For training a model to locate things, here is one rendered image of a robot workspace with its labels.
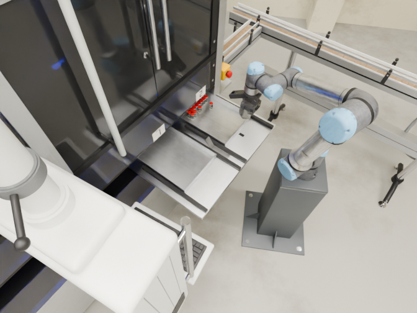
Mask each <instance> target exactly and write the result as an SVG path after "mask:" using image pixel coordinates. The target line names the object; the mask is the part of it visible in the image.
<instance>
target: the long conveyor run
mask: <svg viewBox="0 0 417 313"><path fill-rule="evenodd" d="M269 9H270V7H267V10H266V13H263V12H261V11H258V10H256V9H253V8H251V7H249V6H246V5H244V4H241V3H239V2H238V6H237V7H236V6H233V10H232V11H230V15H229V24H231V25H234V26H235V24H234V22H237V27H238V28H240V27H241V26H242V25H243V24H244V23H245V22H247V21H248V20H249V19H251V22H250V23H251V24H256V23H257V22H258V21H259V25H257V26H258V27H262V31H261V38H263V39H266V40H268V41H270V42H272V43H275V44H277V45H280V46H281V47H284V48H286V49H288V50H291V51H293V52H295V53H298V54H300V55H302V56H305V57H307V58H309V59H311V60H314V61H316V62H318V63H321V64H322V65H325V66H327V67H330V68H332V69H334V70H336V71H339V72H341V73H344V74H345V75H348V76H350V77H352V78H355V79H357V80H359V81H362V82H364V83H366V84H369V85H371V86H373V87H375V88H377V89H380V90H382V91H385V92H386V93H389V94H391V95H394V96H396V97H398V98H400V99H403V100H405V101H407V102H410V103H412V104H414V105H416V106H417V75H416V74H414V73H411V72H409V71H406V70H404V69H401V68H399V67H397V66H395V65H396V64H397V63H398V62H397V61H399V58H396V59H395V61H393V63H392V64H389V63H386V62H384V61H382V60H379V59H377V58H374V57H372V56H369V55H366V54H365V53H362V52H359V51H357V50H355V49H352V48H349V47H347V46H345V45H342V44H340V43H338V42H335V41H332V40H330V39H329V37H330V35H329V34H330V33H331V32H330V31H328V34H326V37H322V36H320V35H317V34H315V33H313V32H310V31H308V30H305V29H303V28H300V27H297V26H296V25H293V24H290V23H288V22H286V21H283V20H280V19H278V18H276V17H273V16H270V15H269Z"/></svg>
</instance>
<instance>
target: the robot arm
mask: <svg viewBox="0 0 417 313"><path fill-rule="evenodd" d="M288 87H291V88H294V89H297V90H299V91H301V92H304V93H307V94H309V95H312V96H314V97H316V98H319V99H322V100H324V101H327V102H330V103H332V104H335V105H337V107H335V108H334V109H332V110H330V111H328V112H327V113H326V114H325V115H323V117H322V118H321V119H320V121H319V126H318V130H317V131H316V132H315V133H314V134H313V135H312V136H311V137H310V138H308V139H307V140H306V141H305V143H304V144H303V145H302V146H301V147H299V148H295V149H293V150H292V151H291V152H290V153H288V154H287V155H286V156H285V157H283V158H281V159H280V160H279V161H278V163H277V166H278V168H279V171H280V172H281V173H282V175H283V176H284V177H285V178H287V179H288V180H291V181H292V180H294V179H297V178H298V179H301V180H303V181H310V180H313V179H314V178H316V176H317V175H318V172H319V167H320V164H321V162H322V161H323V159H324V158H325V156H327V154H328V151H329V149H330V148H331V147H332V146H333V145H341V144H343V143H344V142H345V141H347V140H349V139H350V138H351V137H352V136H353V135H355V134H357V133H358V132H359V131H361V130H362V129H364V128H365V127H367V126H368V125H370V124H371V123H373V121H374V120H375V119H376V118H377V116H378V113H379V105H378V103H377V101H376V99H375V98H374V97H373V96H372V95H371V94H369V93H368V92H366V91H364V90H361V89H358V88H355V87H353V88H350V89H349V88H346V87H344V86H340V85H338V84H334V83H331V82H329V81H325V80H323V79H319V78H316V77H314V76H310V75H307V74H305V73H303V71H302V69H300V67H298V66H294V67H291V68H288V69H287V70H285V71H283V72H281V73H279V74H277V75H275V76H273V77H271V78H270V77H269V76H268V75H267V74H265V72H264V65H263V64H262V63H261V62H258V61H254V62H251V63H250V64H249V66H248V70H247V74H246V81H245V84H244V90H236V91H232V92H231V93H230V94H229V97H230V99H239V98H243V100H242V102H241V104H240V109H239V113H240V116H241V118H242V119H244V118H247V119H250V116H249V115H252V116H253V115H254V113H255V112H256V111H257V110H258V109H259V108H260V105H261V100H260V99H259V98H260V97H261V96H262V94H263V95H264V96H265V97H266V98H268V99H269V100H270V101H275V100H277V99H278V98H279V97H280V96H281V95H282V93H283V90H284V89H286V88H288ZM259 91H260V92H261V93H259ZM248 114H249V115H248Z"/></svg>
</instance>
